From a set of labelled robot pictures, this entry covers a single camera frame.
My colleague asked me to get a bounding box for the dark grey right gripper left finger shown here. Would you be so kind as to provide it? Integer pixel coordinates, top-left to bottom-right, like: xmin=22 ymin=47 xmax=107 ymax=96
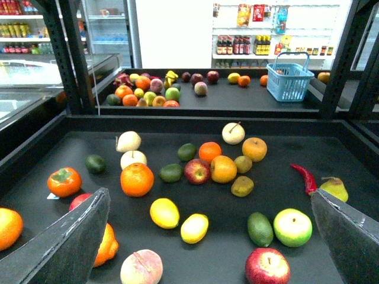
xmin=1 ymin=188 xmax=110 ymax=283

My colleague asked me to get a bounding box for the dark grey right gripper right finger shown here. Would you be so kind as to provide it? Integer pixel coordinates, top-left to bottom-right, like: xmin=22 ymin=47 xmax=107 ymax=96
xmin=310 ymin=189 xmax=378 ymax=283

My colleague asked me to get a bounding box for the yellow lemon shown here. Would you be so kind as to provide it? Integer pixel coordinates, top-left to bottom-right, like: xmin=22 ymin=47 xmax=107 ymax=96
xmin=150 ymin=198 xmax=180 ymax=229
xmin=181 ymin=214 xmax=209 ymax=244

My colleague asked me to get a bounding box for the bumpy orange tangerine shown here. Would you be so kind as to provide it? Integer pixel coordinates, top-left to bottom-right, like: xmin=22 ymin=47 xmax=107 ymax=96
xmin=93 ymin=223 xmax=119 ymax=268

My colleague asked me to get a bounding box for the yellow pear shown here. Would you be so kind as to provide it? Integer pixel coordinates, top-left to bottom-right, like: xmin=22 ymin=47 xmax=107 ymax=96
xmin=319 ymin=176 xmax=349 ymax=202

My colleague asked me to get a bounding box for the red apple behind finger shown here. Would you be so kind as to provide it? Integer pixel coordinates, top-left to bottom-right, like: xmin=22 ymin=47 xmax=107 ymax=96
xmin=69 ymin=193 xmax=92 ymax=211

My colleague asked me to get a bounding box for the green apple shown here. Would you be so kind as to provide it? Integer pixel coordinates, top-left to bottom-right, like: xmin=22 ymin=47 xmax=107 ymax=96
xmin=273 ymin=208 xmax=313 ymax=247

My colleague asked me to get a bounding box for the orange at left edge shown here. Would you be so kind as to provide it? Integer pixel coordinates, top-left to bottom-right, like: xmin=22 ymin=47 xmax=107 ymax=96
xmin=1 ymin=208 xmax=23 ymax=251

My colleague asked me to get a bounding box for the red chili pepper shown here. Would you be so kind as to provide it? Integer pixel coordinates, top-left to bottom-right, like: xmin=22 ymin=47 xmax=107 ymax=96
xmin=290 ymin=164 xmax=317 ymax=196

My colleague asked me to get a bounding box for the orange persimmon green calyx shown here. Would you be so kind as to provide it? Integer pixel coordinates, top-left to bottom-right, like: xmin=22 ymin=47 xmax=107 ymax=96
xmin=47 ymin=167 xmax=82 ymax=198

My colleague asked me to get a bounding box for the peach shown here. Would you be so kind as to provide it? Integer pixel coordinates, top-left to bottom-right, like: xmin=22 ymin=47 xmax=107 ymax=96
xmin=120 ymin=249 xmax=163 ymax=283

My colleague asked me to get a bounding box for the green lime oval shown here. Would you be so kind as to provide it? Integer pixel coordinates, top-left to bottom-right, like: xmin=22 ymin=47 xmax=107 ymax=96
xmin=247 ymin=212 xmax=274 ymax=247

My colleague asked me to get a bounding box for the red apple near front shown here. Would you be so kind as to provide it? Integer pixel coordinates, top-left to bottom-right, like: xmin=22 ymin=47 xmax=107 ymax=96
xmin=245 ymin=248 xmax=291 ymax=283

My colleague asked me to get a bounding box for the dark green avocado left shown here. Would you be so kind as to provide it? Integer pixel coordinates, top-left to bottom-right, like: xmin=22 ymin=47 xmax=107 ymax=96
xmin=85 ymin=154 xmax=106 ymax=174

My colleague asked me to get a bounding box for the large orange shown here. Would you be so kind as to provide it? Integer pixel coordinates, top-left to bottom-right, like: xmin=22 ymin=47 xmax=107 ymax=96
xmin=120 ymin=163 xmax=155 ymax=197

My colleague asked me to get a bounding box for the white pear left lower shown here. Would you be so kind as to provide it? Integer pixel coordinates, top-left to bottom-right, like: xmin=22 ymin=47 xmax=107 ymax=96
xmin=120 ymin=150 xmax=147 ymax=170

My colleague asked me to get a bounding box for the brown kiwi lower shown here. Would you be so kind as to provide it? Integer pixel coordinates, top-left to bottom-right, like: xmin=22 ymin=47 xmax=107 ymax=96
xmin=231 ymin=176 xmax=255 ymax=198

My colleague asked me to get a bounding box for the brown kiwi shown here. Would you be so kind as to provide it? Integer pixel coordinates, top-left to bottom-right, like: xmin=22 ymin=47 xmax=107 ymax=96
xmin=231 ymin=176 xmax=255 ymax=198
xmin=234 ymin=156 xmax=253 ymax=174

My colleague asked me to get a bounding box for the white pear left upper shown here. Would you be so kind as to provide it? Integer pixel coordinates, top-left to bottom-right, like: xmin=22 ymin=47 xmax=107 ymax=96
xmin=115 ymin=131 xmax=142 ymax=153

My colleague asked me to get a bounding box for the golden apple far right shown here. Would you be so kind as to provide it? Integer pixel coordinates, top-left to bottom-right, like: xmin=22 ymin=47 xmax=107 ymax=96
xmin=242 ymin=137 xmax=268 ymax=162

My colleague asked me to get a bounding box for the brown kiwi upper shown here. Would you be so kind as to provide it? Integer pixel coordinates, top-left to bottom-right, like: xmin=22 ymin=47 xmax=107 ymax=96
xmin=234 ymin=156 xmax=253 ymax=174

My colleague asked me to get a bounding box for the green lime centre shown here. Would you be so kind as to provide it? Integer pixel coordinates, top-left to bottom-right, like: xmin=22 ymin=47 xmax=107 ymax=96
xmin=159 ymin=164 xmax=183 ymax=183

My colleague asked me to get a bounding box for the green lime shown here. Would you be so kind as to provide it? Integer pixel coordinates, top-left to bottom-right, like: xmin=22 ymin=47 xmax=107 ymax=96
xmin=159 ymin=164 xmax=183 ymax=183
xmin=177 ymin=143 xmax=197 ymax=162

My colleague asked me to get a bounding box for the yellow orange apple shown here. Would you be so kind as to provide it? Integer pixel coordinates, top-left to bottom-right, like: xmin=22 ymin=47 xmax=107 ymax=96
xmin=210 ymin=155 xmax=237 ymax=183

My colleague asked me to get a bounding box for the red yellow apple centre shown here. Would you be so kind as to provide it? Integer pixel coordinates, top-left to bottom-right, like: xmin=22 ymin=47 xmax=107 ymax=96
xmin=184 ymin=159 xmax=211 ymax=185

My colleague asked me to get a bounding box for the white pear with stem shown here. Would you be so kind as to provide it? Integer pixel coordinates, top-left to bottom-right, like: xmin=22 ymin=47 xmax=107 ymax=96
xmin=221 ymin=122 xmax=245 ymax=145

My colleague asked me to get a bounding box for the green lime upper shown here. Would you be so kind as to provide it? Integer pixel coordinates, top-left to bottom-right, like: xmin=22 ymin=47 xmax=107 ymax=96
xmin=177 ymin=143 xmax=197 ymax=162

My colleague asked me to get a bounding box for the small orange mandarin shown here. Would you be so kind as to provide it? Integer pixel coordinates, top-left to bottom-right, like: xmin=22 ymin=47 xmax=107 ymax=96
xmin=198 ymin=141 xmax=222 ymax=164

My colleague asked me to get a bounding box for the blue plastic basket far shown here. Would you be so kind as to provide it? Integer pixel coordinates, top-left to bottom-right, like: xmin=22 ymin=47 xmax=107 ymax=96
xmin=266 ymin=51 xmax=314 ymax=102

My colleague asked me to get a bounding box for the far fruit pile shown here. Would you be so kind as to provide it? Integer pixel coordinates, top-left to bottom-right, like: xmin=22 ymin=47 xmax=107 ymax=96
xmin=105 ymin=70 xmax=181 ymax=107

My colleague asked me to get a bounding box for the black shelf upright post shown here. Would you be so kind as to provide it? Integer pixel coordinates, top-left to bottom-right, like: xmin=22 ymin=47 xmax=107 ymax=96
xmin=31 ymin=1 xmax=95 ymax=115

